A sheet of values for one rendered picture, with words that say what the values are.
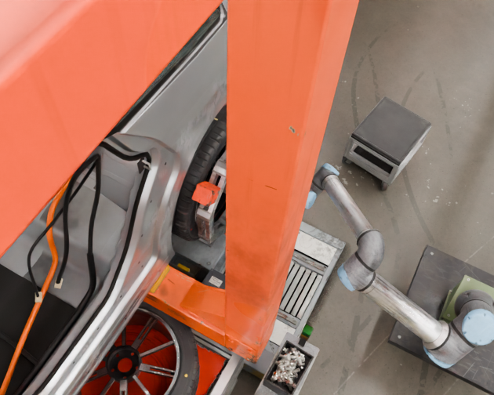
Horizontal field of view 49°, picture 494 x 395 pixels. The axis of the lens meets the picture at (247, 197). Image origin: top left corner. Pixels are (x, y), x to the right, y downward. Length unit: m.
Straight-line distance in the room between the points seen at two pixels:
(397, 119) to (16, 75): 3.27
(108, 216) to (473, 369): 1.87
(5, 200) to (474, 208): 3.50
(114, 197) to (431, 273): 1.71
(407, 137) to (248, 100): 2.53
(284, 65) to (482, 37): 3.98
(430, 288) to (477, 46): 2.28
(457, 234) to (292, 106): 2.75
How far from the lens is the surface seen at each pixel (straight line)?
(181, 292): 2.43
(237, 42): 0.90
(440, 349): 2.71
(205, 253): 3.00
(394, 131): 3.46
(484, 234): 3.67
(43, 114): 0.35
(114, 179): 2.20
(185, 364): 2.52
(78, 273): 2.40
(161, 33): 0.43
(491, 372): 3.00
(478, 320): 2.67
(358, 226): 2.48
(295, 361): 2.47
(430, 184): 3.73
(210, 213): 2.25
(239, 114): 1.02
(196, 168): 2.19
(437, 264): 3.11
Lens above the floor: 2.95
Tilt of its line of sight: 59 degrees down
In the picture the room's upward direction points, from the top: 4 degrees clockwise
